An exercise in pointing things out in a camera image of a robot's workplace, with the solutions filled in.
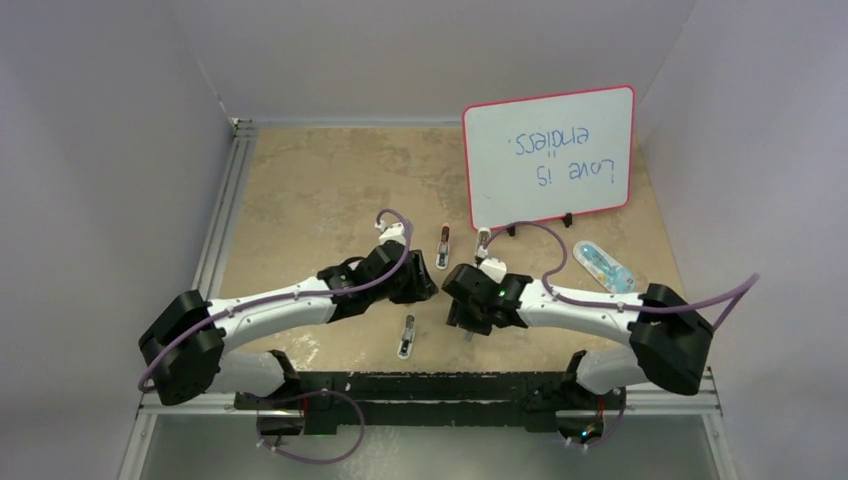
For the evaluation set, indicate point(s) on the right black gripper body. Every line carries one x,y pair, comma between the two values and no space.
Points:
471,317

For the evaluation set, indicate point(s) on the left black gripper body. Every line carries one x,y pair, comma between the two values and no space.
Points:
402,290

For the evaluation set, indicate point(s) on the pink and white stapler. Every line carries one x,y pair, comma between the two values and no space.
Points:
443,250

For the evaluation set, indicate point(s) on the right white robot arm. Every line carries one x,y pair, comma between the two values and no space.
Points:
659,337

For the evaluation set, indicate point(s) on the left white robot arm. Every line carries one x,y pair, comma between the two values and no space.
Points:
193,346

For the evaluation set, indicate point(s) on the blue patterned oval case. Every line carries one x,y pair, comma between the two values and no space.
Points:
607,271

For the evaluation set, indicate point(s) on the red-framed whiteboard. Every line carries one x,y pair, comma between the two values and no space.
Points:
545,157

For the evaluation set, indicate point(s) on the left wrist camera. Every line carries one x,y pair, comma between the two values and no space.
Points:
394,232

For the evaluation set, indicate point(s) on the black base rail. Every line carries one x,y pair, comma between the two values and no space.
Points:
538,402

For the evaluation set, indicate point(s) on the aluminium frame rail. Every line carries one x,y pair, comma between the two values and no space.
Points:
209,273

